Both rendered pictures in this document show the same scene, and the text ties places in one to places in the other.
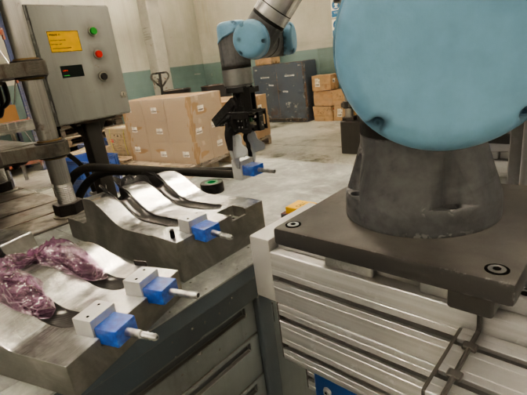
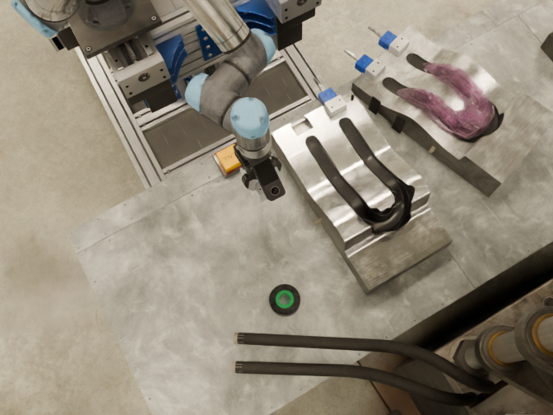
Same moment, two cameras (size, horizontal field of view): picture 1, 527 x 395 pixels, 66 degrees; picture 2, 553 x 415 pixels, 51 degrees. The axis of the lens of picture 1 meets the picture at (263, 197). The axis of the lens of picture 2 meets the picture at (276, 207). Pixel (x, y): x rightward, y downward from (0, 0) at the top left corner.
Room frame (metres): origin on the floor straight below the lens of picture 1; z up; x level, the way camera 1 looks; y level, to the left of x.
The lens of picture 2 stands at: (1.58, 0.28, 2.33)
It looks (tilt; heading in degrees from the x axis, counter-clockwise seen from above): 71 degrees down; 203
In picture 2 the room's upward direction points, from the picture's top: 6 degrees counter-clockwise
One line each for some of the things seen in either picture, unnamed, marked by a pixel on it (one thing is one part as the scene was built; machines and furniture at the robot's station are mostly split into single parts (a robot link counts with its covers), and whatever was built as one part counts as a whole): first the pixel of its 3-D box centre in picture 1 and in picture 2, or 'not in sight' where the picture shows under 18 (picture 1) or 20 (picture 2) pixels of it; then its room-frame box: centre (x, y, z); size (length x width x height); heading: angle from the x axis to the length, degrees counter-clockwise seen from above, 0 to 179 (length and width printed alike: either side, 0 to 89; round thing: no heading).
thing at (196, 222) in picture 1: (209, 231); (326, 95); (0.76, 0.12, 0.89); 0.13 x 0.05 x 0.05; 47
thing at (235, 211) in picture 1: (232, 218); (300, 128); (0.87, 0.08, 0.87); 0.05 x 0.05 x 0.04; 47
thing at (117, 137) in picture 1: (130, 139); not in sight; (6.06, 1.86, 0.34); 0.63 x 0.45 x 0.40; 50
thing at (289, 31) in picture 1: (270, 40); (218, 94); (1.02, -0.06, 1.25); 0.11 x 0.11 x 0.08; 71
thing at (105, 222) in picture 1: (158, 211); (359, 186); (0.99, 0.28, 0.87); 0.50 x 0.26 x 0.14; 47
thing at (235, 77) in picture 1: (238, 77); (253, 141); (1.08, 0.02, 1.17); 0.08 x 0.08 x 0.05
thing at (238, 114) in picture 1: (244, 110); (254, 153); (1.07, 0.02, 1.09); 0.09 x 0.08 x 0.12; 47
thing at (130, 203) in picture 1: (154, 196); (361, 173); (0.97, 0.27, 0.92); 0.35 x 0.16 x 0.09; 47
